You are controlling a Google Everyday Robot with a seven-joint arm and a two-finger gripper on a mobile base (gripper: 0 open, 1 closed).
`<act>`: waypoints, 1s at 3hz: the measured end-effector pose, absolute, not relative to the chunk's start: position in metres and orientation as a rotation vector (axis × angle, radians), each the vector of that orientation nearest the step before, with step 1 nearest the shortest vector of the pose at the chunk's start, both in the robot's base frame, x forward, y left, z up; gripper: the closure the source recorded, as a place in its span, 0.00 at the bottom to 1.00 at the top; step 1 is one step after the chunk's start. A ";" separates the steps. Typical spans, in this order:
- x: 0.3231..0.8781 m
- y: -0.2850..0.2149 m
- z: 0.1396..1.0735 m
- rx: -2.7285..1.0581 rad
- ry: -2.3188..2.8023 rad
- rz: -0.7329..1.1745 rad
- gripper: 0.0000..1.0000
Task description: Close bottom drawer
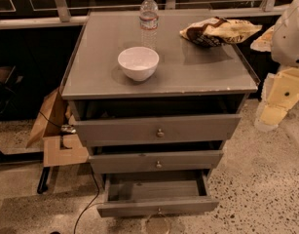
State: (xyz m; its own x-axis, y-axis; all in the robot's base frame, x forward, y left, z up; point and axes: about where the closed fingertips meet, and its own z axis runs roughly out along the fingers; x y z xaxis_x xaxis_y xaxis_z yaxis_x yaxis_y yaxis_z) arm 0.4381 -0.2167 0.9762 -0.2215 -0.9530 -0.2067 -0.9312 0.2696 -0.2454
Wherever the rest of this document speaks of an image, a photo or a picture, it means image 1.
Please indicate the foam gripper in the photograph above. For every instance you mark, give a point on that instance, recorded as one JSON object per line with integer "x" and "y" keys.
{"x": 289, "y": 39}

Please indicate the grey bottom drawer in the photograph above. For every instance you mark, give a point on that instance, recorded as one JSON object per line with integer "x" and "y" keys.
{"x": 156, "y": 193}

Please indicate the grey drawer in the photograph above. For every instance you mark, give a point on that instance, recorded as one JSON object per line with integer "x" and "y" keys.
{"x": 155, "y": 162}
{"x": 153, "y": 130}
{"x": 156, "y": 193}

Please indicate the grey top drawer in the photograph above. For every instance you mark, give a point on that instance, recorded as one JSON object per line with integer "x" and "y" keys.
{"x": 153, "y": 130}

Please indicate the grey middle drawer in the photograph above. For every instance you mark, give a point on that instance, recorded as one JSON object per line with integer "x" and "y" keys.
{"x": 155, "y": 162}

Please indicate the grey wooden drawer cabinet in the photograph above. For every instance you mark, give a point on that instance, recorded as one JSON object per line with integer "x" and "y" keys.
{"x": 189, "y": 80}

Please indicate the brown and yellow chip bag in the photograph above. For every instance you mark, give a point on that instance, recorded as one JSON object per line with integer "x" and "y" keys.
{"x": 216, "y": 31}

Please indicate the white ceramic bowl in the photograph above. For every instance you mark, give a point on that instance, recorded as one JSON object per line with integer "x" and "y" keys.
{"x": 138, "y": 63}

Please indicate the clear plastic water bottle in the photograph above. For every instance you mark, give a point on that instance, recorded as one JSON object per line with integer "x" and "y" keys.
{"x": 148, "y": 19}

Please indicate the brown cardboard box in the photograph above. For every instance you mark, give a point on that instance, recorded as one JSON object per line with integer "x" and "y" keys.
{"x": 59, "y": 148}

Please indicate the black metal floor stand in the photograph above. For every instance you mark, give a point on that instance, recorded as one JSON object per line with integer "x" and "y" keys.
{"x": 42, "y": 186}

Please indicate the white metal railing frame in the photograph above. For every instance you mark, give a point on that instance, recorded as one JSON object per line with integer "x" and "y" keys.
{"x": 123, "y": 7}

